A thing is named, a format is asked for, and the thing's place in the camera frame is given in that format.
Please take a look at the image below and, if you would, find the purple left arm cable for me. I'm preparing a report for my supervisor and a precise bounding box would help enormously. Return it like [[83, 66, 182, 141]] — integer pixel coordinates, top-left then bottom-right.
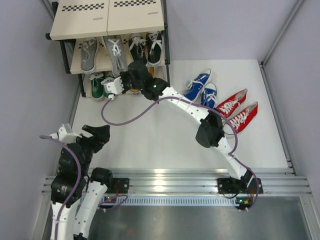
[[39, 134, 128, 240]]

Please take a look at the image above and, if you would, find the orange sneaker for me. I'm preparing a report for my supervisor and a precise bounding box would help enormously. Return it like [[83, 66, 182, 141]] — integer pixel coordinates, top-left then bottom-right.
[[130, 88, 141, 95], [148, 67, 155, 77]]

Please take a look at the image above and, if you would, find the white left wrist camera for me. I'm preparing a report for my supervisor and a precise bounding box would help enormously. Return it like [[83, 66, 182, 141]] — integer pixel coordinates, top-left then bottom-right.
[[49, 123, 82, 144]]

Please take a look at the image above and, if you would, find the red sneaker lower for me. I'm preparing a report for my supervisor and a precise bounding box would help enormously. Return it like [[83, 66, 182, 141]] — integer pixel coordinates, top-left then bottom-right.
[[223, 101, 259, 137]]

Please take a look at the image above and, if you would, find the red sneaker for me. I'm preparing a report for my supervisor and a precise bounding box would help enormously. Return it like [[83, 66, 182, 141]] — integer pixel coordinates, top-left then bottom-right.
[[223, 101, 259, 137], [216, 88, 248, 118]]

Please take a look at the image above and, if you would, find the red sneaker upper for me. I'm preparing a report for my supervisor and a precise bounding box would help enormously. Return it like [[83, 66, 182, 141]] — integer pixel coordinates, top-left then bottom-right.
[[216, 88, 248, 118]]

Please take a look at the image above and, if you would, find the blue sneaker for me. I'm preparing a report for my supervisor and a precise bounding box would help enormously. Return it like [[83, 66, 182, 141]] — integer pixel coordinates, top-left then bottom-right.
[[200, 82, 218, 108], [183, 68, 212, 102]]

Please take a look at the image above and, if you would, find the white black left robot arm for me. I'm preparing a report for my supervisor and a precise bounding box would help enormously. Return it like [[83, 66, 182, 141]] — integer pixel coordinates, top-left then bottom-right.
[[46, 123, 129, 240]]

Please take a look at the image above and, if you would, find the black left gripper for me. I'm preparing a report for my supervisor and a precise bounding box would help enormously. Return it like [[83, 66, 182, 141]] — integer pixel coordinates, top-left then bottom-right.
[[68, 124, 110, 177]]

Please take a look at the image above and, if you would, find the grey slotted cable duct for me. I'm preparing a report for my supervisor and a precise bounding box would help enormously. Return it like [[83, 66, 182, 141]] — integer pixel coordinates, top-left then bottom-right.
[[49, 194, 241, 207]]

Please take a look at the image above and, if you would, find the black sneaker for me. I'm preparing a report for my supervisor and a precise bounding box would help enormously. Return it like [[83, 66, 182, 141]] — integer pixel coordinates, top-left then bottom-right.
[[146, 31, 163, 67], [128, 33, 148, 66]]

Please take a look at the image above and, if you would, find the green sneaker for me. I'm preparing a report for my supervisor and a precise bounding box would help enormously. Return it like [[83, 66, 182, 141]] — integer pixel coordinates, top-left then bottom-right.
[[101, 71, 115, 101], [89, 72, 104, 101]]

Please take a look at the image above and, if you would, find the beige black shoe shelf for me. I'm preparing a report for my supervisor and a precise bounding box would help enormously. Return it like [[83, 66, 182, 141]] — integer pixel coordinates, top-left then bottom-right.
[[46, 0, 170, 84]]

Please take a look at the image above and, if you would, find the grey sneaker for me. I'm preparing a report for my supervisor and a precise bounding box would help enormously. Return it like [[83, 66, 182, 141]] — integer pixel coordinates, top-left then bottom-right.
[[80, 37, 99, 74], [102, 35, 128, 78]]

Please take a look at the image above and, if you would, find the aluminium mounting rail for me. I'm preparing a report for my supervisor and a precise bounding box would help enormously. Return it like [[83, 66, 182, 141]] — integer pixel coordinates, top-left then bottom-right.
[[41, 167, 313, 198]]

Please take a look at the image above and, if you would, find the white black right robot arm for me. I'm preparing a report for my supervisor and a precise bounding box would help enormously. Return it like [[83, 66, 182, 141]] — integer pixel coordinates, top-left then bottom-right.
[[116, 61, 263, 195]]

